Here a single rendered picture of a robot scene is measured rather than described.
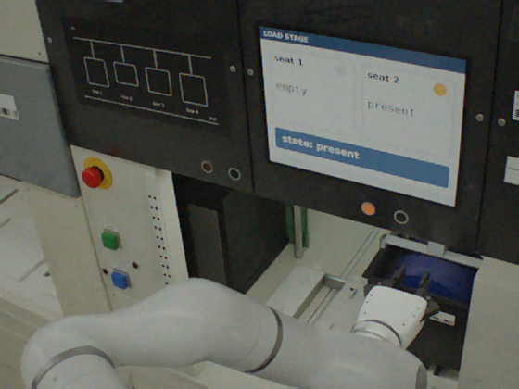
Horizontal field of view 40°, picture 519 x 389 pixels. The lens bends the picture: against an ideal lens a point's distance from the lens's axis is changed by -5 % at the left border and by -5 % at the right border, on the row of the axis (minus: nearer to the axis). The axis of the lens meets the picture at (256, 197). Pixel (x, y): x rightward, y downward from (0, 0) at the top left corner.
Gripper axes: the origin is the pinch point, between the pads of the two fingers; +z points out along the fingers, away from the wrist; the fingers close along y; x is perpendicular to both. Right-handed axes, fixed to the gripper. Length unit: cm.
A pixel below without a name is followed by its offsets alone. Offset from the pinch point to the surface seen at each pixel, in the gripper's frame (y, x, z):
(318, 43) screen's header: -10, 48, -14
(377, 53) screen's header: -1, 48, -15
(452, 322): 7.2, -12.2, 5.2
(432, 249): -0.6, -3.4, 13.7
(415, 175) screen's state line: 4.2, 31.5, -14.6
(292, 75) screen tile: -13.7, 42.7, -14.4
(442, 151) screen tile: 7.7, 36.1, -14.6
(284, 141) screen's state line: -15.6, 32.0, -14.4
